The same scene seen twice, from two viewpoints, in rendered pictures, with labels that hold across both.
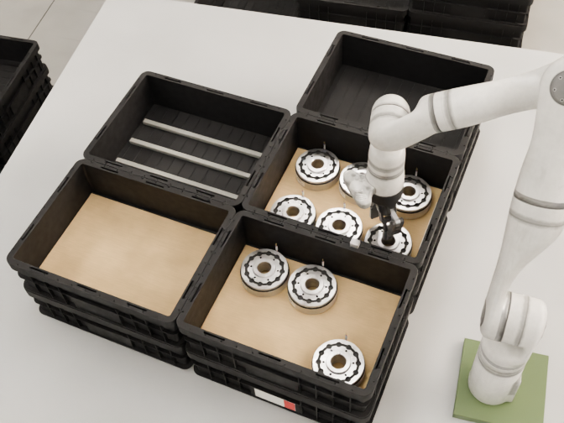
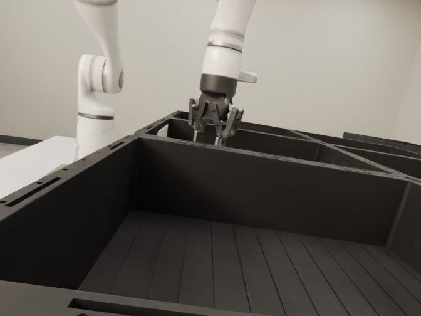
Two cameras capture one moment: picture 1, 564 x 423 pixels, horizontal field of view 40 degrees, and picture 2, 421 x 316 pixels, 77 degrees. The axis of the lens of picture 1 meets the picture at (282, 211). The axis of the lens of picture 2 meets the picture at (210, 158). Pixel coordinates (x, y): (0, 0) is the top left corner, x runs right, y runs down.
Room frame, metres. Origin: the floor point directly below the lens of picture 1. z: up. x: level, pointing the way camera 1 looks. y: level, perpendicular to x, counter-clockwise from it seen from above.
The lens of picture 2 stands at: (1.42, -0.49, 0.99)
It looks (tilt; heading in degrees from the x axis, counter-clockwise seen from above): 13 degrees down; 149
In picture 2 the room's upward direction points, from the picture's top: 10 degrees clockwise
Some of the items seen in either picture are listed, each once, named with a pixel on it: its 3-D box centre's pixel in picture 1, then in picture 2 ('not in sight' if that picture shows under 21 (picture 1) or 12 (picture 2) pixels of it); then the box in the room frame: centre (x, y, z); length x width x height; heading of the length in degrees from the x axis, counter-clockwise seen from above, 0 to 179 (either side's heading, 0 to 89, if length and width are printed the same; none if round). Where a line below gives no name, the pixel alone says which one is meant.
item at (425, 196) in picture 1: (408, 193); not in sight; (1.03, -0.29, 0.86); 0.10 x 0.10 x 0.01
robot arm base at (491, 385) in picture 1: (497, 366); (94, 147); (0.63, -0.40, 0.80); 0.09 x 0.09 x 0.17; 72
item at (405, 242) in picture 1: (388, 242); not in sight; (0.91, -0.22, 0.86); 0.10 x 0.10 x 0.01
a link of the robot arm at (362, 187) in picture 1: (377, 174); (228, 63); (0.93, -0.19, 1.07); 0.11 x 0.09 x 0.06; 108
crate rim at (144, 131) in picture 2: (352, 185); (254, 145); (1.02, -0.16, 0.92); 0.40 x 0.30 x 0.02; 62
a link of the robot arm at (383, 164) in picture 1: (389, 134); (233, 6); (0.94, -0.21, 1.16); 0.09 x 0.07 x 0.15; 166
